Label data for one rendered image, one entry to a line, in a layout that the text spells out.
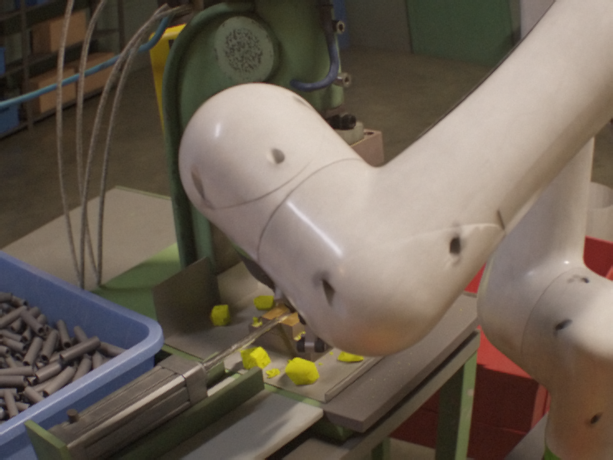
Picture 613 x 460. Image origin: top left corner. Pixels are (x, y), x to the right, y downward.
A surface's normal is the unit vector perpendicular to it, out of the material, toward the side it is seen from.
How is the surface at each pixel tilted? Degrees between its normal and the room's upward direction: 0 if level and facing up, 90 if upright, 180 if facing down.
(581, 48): 56
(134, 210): 0
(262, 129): 39
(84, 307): 81
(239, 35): 90
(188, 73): 90
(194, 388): 90
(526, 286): 44
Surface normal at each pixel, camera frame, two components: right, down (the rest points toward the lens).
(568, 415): -0.83, 0.29
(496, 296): -0.86, -0.19
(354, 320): -0.34, 0.46
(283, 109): 0.29, -0.64
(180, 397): 0.78, 0.19
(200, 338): -0.09, -0.91
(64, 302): -0.63, 0.22
